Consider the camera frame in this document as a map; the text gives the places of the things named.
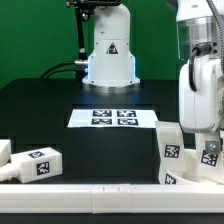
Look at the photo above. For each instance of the paper sheet with tags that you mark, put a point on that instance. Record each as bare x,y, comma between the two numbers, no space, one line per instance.
112,118

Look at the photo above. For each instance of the white U-shaped obstacle fence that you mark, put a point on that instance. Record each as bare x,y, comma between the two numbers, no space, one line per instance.
40,197

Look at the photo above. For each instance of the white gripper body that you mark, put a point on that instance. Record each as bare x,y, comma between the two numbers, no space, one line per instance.
202,111

